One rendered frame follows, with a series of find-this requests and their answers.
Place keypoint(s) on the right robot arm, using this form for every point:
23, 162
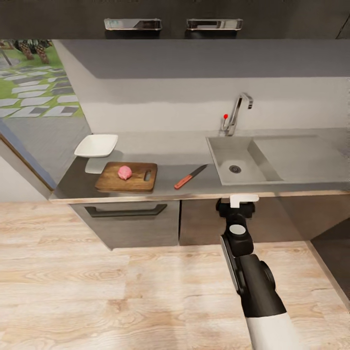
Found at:
269, 325

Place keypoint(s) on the bowl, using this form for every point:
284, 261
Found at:
97, 146

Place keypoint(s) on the cutting board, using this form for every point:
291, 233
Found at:
109, 179

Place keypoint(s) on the drop in sink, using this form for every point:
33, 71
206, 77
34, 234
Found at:
266, 159

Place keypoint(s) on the parer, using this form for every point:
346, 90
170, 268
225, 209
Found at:
188, 177

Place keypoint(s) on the vidalia onion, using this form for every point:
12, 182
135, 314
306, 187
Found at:
124, 172

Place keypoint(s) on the dishwasher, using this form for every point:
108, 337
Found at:
132, 223

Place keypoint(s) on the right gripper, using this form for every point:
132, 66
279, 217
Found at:
225, 210

